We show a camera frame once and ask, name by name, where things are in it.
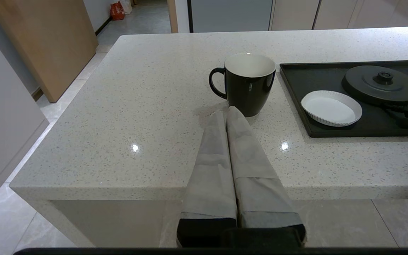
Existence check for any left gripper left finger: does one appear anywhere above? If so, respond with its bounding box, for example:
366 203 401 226
177 109 238 247

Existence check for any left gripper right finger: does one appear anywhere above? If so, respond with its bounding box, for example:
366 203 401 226
226 106 306 247

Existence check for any black cup white inside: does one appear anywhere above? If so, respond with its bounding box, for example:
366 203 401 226
209 53 277 118

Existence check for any black round kettle base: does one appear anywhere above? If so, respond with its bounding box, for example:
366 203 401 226
342 65 408 107

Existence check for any round white coaster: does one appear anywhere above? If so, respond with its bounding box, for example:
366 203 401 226
301 90 363 127

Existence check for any black rectangular tray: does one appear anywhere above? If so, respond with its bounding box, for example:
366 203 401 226
279 59 408 138

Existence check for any tall grey cabinet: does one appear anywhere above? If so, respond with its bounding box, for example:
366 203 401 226
188 0 274 33

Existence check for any grey sink base cabinet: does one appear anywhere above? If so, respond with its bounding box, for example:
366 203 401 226
271 0 358 31

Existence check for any red bag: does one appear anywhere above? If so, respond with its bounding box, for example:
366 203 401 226
110 1 126 21

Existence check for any brown wooden door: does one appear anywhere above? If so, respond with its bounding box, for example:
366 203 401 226
0 0 99 103

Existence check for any white side cabinet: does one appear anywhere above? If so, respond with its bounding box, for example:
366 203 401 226
0 18 49 215

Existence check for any grey counter drawer cabinet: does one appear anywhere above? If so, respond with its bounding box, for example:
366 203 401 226
349 0 408 29

